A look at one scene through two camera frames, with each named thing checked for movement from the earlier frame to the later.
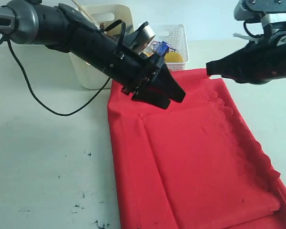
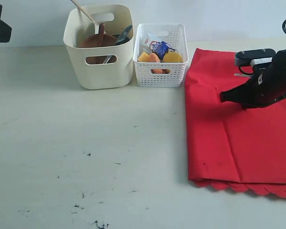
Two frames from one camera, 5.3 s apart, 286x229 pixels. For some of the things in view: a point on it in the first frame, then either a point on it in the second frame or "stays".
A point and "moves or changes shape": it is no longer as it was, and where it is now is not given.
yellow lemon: x=173 y=57 stays
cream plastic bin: x=116 y=19 stays
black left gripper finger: x=152 y=98 → x=0 y=31
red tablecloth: x=198 y=164 moves or changes shape
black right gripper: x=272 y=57 → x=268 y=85
